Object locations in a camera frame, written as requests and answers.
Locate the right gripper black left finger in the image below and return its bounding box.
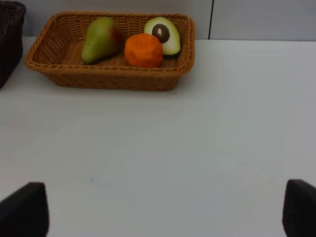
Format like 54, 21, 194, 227
0, 182, 49, 237

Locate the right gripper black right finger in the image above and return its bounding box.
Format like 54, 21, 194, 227
282, 179, 316, 237

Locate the green red pear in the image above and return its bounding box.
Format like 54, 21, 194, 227
81, 17, 124, 64

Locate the orange tangerine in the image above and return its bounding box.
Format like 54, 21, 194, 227
124, 33, 163, 68

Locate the avocado half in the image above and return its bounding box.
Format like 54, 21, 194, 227
144, 17, 181, 57

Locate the orange wicker basket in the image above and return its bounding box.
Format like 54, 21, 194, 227
24, 11, 195, 91

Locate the dark brown wicker basket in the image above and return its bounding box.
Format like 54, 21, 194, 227
0, 0, 26, 87

